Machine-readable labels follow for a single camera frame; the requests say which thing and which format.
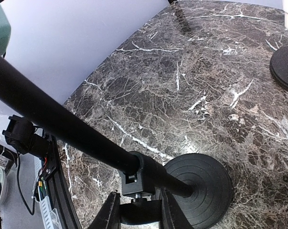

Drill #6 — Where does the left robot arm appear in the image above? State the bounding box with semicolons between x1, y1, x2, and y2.
0;101;56;171

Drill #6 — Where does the black stand of green microphone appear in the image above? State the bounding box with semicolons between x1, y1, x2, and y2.
0;56;233;229

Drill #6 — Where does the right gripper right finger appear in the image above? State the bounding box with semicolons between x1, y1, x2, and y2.
159;188;193;229

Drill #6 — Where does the black stand of beige microphone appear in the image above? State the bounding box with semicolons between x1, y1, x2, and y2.
269;46;288;91

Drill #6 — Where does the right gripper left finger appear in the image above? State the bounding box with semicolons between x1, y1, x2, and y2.
88;192;121;229

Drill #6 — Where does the black front rail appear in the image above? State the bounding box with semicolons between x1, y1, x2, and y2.
42;134;81;229

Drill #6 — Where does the white cable duct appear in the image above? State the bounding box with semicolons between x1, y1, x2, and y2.
33;157;63;229

